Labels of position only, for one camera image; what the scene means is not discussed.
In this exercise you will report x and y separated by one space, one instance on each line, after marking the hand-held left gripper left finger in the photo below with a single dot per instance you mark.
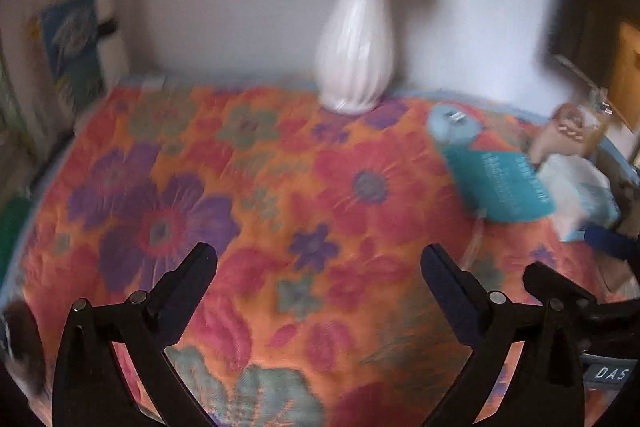
185 302

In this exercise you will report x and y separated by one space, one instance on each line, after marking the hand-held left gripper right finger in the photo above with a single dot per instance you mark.
457 302

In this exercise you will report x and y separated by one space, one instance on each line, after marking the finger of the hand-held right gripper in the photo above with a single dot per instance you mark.
610 242
555 282

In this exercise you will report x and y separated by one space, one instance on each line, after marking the blue white tissue packet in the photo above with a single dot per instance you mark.
575 192

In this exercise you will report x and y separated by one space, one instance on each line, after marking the teal transparent packet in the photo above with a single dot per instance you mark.
500 182

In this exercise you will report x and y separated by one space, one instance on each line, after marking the beige striped packet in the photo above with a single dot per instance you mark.
560 132

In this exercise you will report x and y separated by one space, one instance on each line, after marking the floral orange blanket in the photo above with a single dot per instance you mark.
300 207

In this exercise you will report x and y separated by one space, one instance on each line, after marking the brown object with metal clip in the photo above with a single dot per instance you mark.
22 342

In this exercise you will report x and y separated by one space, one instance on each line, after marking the green flat box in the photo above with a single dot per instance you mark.
12 232

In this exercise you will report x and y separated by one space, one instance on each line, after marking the white box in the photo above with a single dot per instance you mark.
115 47

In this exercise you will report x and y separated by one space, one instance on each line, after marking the white ribbed vase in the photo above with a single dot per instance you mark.
355 52

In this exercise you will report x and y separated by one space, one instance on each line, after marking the row of books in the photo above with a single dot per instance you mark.
60 57

